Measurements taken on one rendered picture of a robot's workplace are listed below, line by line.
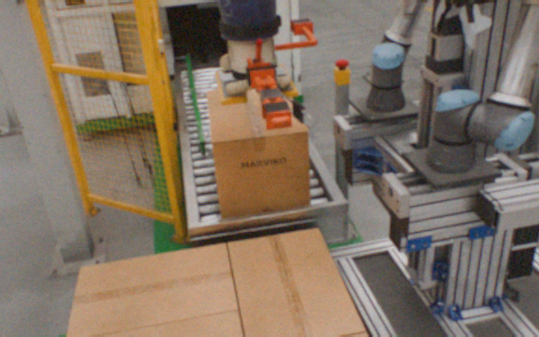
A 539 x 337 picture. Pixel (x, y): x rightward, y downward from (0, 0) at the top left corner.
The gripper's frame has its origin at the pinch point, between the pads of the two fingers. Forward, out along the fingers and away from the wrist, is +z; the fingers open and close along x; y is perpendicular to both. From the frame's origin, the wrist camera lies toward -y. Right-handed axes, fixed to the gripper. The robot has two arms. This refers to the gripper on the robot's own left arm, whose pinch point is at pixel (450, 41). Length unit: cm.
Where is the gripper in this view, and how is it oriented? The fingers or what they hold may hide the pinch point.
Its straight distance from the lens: 134.6
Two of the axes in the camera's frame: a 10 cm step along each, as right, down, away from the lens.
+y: 9.7, -1.7, 1.5
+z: 0.7, 8.7, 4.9
